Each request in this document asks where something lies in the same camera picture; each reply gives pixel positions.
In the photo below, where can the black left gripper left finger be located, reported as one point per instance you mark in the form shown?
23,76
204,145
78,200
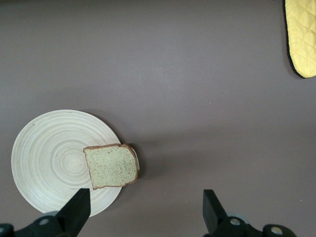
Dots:
74,212

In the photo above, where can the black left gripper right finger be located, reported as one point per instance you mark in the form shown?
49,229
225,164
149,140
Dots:
214,212

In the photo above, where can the round light wooden plate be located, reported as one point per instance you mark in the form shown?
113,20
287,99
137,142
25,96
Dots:
49,163

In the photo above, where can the brown-crusted bread slice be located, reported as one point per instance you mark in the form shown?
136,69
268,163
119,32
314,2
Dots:
111,168

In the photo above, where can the yellow quilted oven mitt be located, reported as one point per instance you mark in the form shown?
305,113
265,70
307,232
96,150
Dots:
302,37

